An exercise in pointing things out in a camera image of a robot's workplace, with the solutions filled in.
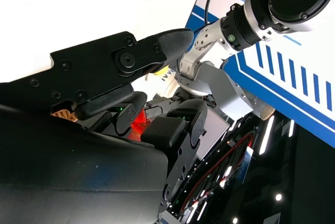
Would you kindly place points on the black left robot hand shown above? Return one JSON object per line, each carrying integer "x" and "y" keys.
{"x": 167, "y": 102}

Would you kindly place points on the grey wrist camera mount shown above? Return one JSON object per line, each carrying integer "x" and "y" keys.
{"x": 222, "y": 88}

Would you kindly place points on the yellow-green pear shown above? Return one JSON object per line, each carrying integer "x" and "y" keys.
{"x": 160, "y": 71}

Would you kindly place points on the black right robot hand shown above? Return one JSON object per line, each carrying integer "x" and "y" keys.
{"x": 65, "y": 156}

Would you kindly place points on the blue striped white panel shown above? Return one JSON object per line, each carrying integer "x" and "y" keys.
{"x": 288, "y": 82}

